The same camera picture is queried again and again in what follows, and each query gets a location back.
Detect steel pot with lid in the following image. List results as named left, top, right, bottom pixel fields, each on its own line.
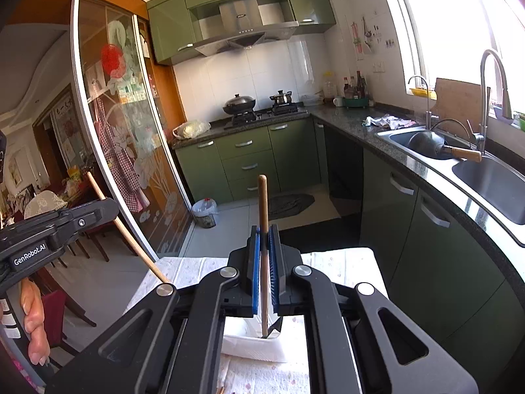
left=269, top=89, right=293, bottom=108

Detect person's left hand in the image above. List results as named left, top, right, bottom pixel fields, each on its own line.
left=18, top=277, right=52, bottom=367

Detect brown wooden chopstick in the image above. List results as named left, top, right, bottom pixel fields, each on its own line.
left=257, top=175, right=270, bottom=338

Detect group of condiment bottles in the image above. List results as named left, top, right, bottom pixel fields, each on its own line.
left=342, top=71, right=370, bottom=100

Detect dark floor mat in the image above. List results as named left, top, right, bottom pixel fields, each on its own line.
left=266, top=193, right=316, bottom=221

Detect tall steel faucet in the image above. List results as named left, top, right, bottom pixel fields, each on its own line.
left=472, top=49, right=514, bottom=153

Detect chair with white cover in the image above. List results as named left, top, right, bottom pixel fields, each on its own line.
left=25, top=191, right=69, bottom=219

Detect green lower kitchen cabinets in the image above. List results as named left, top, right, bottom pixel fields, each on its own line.
left=174, top=116, right=525, bottom=394

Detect kitchen window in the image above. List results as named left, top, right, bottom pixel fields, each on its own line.
left=377, top=0, right=525, bottom=112

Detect dark granite kitchen countertop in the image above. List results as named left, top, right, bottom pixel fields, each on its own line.
left=171, top=104, right=525, bottom=296

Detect black gas stove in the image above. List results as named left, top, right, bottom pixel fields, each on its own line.
left=230, top=104, right=310, bottom=126

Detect dark wooden dining chair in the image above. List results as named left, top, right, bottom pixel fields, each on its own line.
left=74, top=226, right=112, bottom=263

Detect light bamboo chopstick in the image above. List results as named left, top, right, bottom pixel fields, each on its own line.
left=85, top=171, right=171, bottom=284

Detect black wok with lid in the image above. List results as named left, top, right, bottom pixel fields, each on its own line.
left=222, top=94, right=257, bottom=116

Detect crumpled dish rag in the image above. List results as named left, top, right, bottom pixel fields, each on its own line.
left=361, top=115, right=417, bottom=129

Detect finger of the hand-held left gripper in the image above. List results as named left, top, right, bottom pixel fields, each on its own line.
left=53, top=198, right=119, bottom=248

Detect white plastic utensil holder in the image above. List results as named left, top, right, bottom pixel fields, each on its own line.
left=222, top=315, right=307, bottom=364

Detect steel range hood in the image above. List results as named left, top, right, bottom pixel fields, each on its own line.
left=195, top=0, right=300, bottom=58

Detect steel double sink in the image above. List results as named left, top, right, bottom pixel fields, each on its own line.
left=377, top=125, right=525, bottom=248

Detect black wok with wooden handle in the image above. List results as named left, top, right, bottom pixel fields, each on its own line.
left=408, top=129, right=483, bottom=163

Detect etched glass sliding door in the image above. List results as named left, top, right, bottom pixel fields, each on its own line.
left=72, top=0, right=194, bottom=264

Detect trash bin with liner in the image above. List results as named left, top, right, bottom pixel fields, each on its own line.
left=191, top=198, right=219, bottom=229

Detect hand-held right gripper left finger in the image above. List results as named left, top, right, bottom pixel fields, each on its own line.
left=45, top=226, right=262, bottom=394

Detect green kitchen cabinets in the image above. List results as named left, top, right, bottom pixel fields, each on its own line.
left=174, top=116, right=525, bottom=394
left=146, top=0, right=338, bottom=66

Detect wooden cutting board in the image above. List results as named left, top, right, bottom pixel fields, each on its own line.
left=435, top=78, right=493, bottom=133

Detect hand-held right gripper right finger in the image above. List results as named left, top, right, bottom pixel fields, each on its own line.
left=268, top=226, right=479, bottom=394

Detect person's pink patterned clothing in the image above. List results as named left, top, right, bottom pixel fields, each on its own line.
left=11, top=357, right=47, bottom=387

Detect white floral tablecloth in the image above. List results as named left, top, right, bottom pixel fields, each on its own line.
left=123, top=247, right=389, bottom=394

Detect red checked apron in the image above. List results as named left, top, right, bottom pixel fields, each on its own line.
left=92, top=78, right=151, bottom=215

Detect green upper kitchen cabinets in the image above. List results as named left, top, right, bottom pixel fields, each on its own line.
left=146, top=0, right=338, bottom=66

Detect clear plastic jar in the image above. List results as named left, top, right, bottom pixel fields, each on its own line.
left=323, top=70, right=337, bottom=100

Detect small steel faucet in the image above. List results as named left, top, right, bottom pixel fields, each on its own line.
left=408, top=75, right=438, bottom=130

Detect hanging wall scroll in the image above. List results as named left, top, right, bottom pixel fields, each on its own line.
left=51, top=94, right=89, bottom=170

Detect wall hooks with kitchen tools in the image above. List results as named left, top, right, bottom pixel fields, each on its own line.
left=348, top=16, right=397, bottom=56

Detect white plastic bag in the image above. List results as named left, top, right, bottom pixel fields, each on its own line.
left=172, top=120, right=212, bottom=141

